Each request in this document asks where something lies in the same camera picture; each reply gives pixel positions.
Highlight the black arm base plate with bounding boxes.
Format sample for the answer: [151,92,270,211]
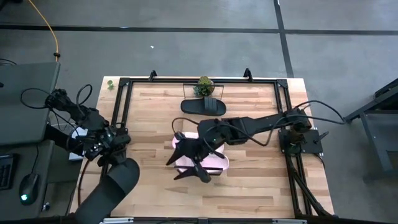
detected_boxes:
[278,128,324,156]

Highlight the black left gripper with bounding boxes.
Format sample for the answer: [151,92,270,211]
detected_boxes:
[83,127,133,168]

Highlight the pink rubber slide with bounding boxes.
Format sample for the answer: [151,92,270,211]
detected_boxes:
[175,155,230,174]
[172,131,225,159]

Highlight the black keyboard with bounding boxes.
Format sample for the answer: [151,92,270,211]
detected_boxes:
[0,154,17,191]

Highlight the dark grey metal stand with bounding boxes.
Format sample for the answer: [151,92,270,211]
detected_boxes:
[343,77,398,184]

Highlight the yellow cable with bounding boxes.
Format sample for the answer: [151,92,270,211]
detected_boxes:
[27,0,60,62]

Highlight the grey side desk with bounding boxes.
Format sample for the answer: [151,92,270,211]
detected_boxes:
[0,139,83,222]

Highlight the potted green succulent plant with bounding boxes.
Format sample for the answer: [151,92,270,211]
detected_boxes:
[193,76,216,98]

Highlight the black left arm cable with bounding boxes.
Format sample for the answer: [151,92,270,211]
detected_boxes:
[20,83,93,110]

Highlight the grey closed laptop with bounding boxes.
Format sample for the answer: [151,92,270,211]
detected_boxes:
[0,61,61,147]

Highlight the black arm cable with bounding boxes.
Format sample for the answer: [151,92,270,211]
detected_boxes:
[294,99,346,126]
[20,83,93,110]

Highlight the black metal rack frame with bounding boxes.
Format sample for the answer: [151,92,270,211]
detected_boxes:
[174,83,226,181]

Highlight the silver metal bracket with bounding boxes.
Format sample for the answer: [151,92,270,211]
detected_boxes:
[272,218,308,224]
[98,217,135,224]

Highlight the black rubber slide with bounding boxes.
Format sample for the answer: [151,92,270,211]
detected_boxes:
[73,157,141,224]
[180,96,227,117]

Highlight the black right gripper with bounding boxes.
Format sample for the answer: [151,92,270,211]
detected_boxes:
[166,119,233,184]

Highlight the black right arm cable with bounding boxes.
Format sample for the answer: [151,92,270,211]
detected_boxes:
[294,99,346,126]

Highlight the black computer mouse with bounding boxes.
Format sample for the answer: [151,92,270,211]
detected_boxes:
[18,172,40,206]

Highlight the white box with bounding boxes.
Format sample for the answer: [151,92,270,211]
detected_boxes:
[67,126,88,162]

